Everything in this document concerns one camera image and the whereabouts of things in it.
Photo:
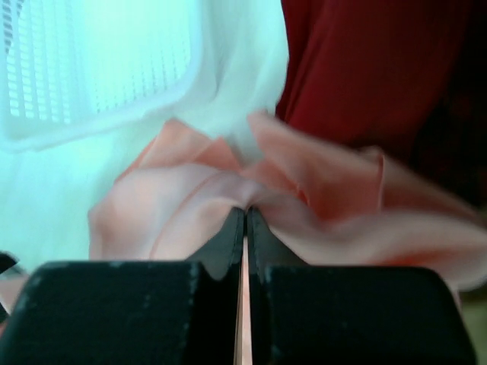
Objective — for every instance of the pink pleated skirt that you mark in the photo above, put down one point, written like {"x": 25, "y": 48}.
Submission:
{"x": 329, "y": 205}

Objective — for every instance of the red skirt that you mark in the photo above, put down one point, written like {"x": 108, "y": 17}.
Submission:
{"x": 406, "y": 76}

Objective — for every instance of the white perforated plastic basket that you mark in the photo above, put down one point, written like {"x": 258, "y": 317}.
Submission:
{"x": 70, "y": 69}

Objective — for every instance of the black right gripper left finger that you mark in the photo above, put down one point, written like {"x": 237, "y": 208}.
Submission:
{"x": 132, "y": 312}

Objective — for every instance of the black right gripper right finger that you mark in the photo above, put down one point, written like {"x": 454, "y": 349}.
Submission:
{"x": 303, "y": 314}

